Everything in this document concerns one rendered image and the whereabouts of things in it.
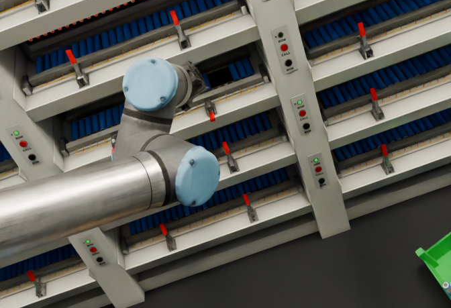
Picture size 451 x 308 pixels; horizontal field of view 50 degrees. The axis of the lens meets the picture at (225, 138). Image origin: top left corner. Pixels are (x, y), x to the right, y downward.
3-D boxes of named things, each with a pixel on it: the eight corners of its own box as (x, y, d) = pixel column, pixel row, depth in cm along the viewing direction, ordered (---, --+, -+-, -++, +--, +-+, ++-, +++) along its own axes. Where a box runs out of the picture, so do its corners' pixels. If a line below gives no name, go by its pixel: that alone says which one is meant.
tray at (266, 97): (280, 105, 128) (275, 81, 121) (71, 181, 131) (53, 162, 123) (259, 57, 141) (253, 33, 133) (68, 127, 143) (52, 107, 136)
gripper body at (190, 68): (211, 88, 108) (201, 87, 96) (180, 111, 109) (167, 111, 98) (191, 61, 108) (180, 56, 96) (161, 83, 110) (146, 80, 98)
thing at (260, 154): (298, 162, 138) (291, 133, 127) (103, 231, 141) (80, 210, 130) (276, 112, 151) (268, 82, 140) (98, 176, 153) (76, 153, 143)
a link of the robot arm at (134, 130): (129, 189, 79) (146, 117, 78) (98, 169, 88) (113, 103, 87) (174, 191, 86) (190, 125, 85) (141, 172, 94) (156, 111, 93)
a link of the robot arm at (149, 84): (113, 107, 81) (126, 48, 80) (135, 106, 94) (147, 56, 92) (165, 121, 80) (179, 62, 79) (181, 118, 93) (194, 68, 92)
